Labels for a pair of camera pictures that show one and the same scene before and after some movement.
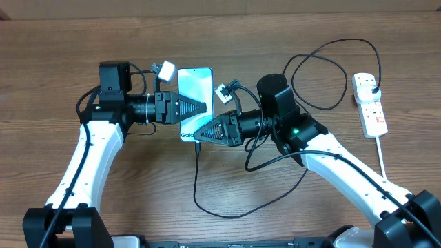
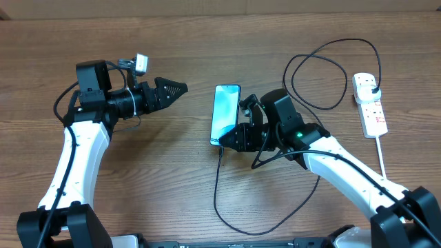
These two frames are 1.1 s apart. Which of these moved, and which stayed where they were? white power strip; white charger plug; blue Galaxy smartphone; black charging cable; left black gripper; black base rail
Moved: left black gripper; black charging cable; blue Galaxy smartphone
Stayed: white power strip; white charger plug; black base rail
